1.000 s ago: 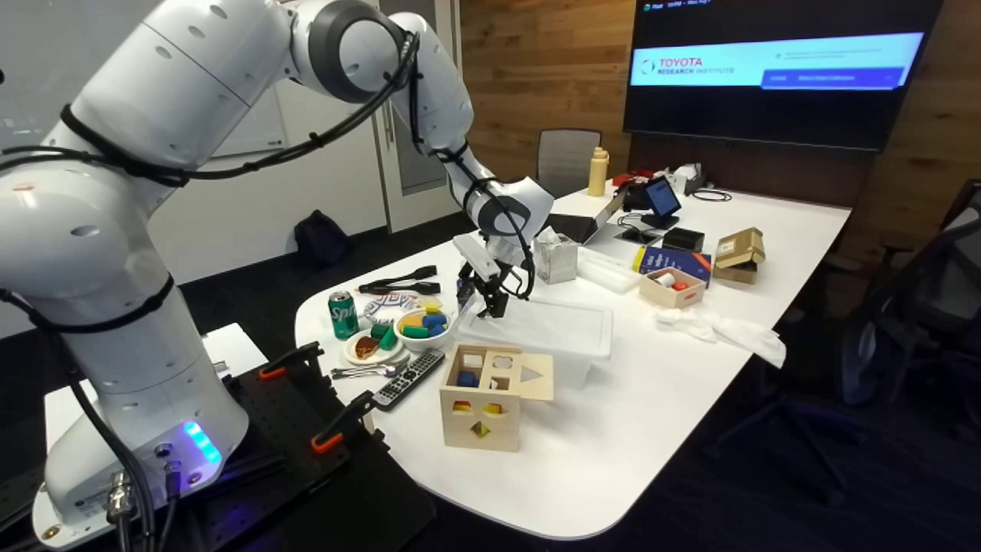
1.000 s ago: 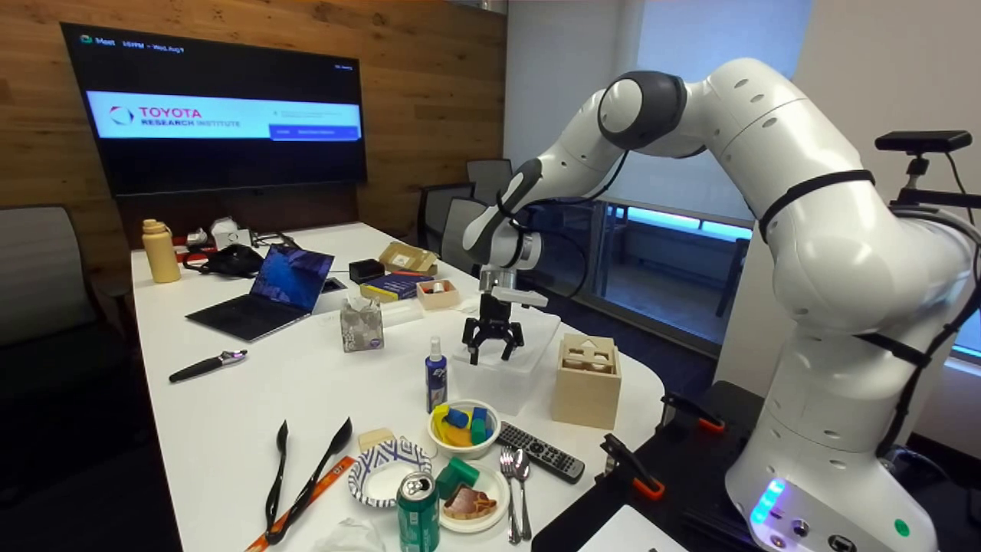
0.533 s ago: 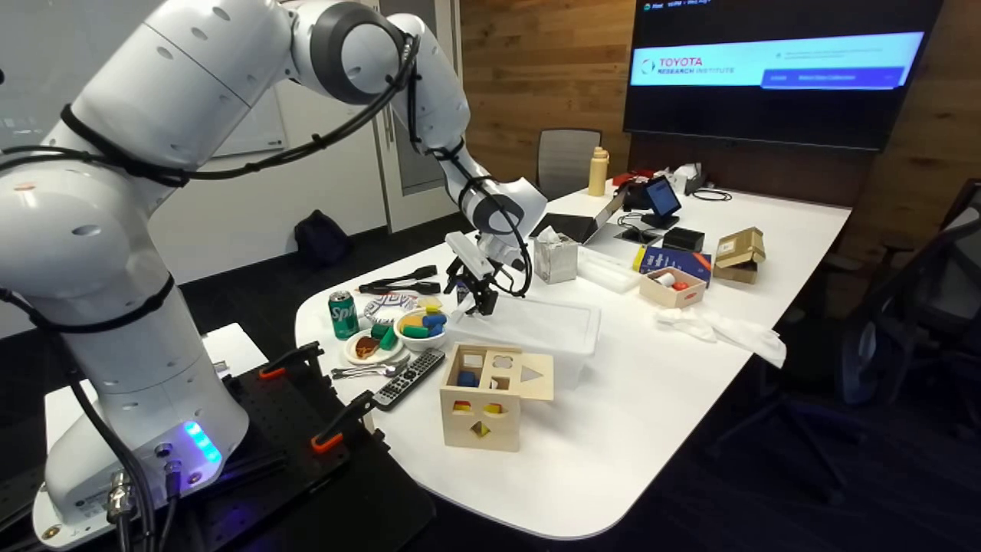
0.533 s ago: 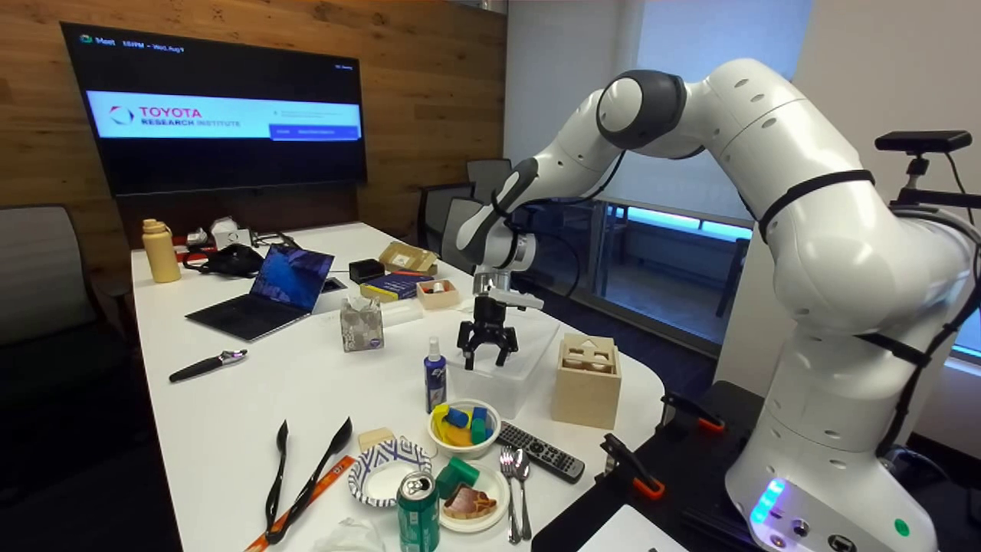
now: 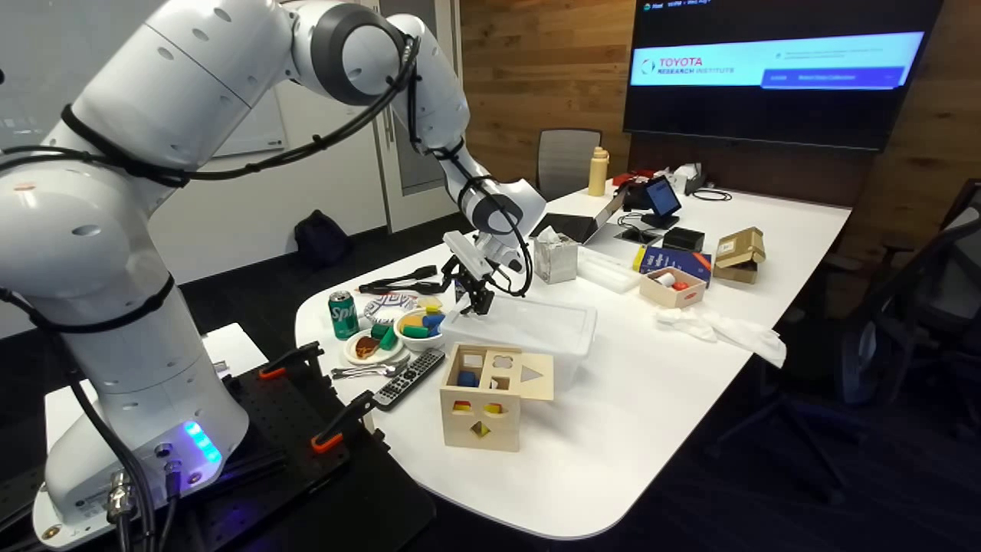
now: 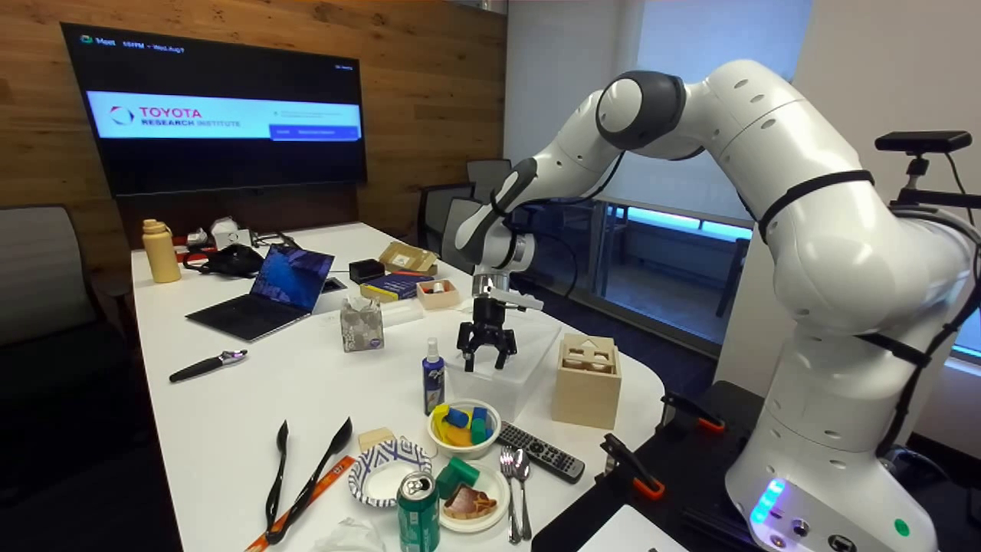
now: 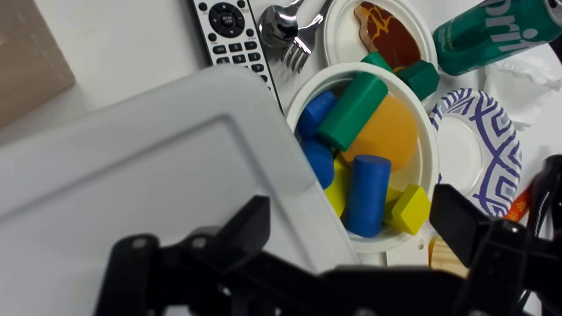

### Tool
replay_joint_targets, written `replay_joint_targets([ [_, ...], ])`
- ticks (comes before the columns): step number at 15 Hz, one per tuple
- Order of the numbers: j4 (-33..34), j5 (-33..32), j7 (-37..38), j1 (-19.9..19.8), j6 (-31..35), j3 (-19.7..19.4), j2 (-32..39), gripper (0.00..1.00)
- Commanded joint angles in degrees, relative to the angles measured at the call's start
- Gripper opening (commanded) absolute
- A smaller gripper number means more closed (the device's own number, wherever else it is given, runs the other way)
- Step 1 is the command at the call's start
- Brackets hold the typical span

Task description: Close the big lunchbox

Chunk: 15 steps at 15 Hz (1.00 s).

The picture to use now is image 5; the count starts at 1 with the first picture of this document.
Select flat white box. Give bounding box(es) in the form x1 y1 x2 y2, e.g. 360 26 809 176
542 187 629 225

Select black orange bar clamp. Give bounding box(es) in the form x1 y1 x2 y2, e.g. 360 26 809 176
308 388 379 460
253 341 329 388

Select white cube box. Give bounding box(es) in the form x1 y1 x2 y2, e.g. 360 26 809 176
535 225 584 288

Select white bowl with coloured blocks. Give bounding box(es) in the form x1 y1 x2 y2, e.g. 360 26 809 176
392 298 455 347

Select small wooden tray box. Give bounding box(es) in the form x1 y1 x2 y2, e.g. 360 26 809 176
639 267 707 311

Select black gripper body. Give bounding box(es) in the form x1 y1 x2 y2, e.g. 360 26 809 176
444 242 514 298

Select white bowl with brown toy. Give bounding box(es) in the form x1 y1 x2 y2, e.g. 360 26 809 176
342 323 407 367

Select black remote control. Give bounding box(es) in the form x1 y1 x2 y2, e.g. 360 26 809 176
372 347 448 414

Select white crumpled tissue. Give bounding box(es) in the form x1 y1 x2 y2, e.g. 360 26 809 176
654 304 790 372

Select black backpack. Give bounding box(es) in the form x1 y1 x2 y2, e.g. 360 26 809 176
292 209 356 274

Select small tablet on stand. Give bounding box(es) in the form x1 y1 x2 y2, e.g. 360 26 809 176
639 172 686 229

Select small wooden crate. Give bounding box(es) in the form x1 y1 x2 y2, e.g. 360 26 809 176
711 225 770 285

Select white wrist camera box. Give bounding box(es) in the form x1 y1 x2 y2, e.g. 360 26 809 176
441 229 491 276

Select large wall tv monitor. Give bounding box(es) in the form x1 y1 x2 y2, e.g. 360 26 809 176
624 0 951 157

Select wooden shape sorter box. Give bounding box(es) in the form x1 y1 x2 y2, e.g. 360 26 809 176
438 341 557 453

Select green soda can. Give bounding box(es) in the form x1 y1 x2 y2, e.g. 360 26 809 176
325 288 364 344

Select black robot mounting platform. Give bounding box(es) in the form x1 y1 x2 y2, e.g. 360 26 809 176
162 341 441 552

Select small black box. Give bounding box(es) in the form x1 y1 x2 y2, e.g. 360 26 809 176
664 225 707 253

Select black plastic tongs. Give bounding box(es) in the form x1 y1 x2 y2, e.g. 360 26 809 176
356 264 444 298

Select blue snack package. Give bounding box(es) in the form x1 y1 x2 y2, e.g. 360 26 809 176
639 242 717 290

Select big clear plastic lunchbox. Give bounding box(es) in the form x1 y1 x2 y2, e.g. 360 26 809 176
444 293 602 361

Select black office chair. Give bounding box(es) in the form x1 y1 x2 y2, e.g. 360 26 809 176
833 179 981 439

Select small clear plastic container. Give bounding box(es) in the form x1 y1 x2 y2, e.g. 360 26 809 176
580 245 648 298

